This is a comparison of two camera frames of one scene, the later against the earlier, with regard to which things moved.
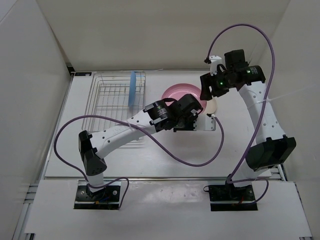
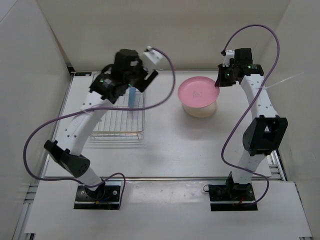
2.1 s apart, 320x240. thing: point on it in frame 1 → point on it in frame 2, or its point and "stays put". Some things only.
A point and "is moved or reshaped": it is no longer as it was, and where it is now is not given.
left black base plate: [108, 198] stays put
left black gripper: [190, 127] → [146, 82]
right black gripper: [206, 81] → [221, 82]
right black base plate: [223, 198] stays put
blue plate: [132, 89] stays put
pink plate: [178, 90] is moved or reshaped
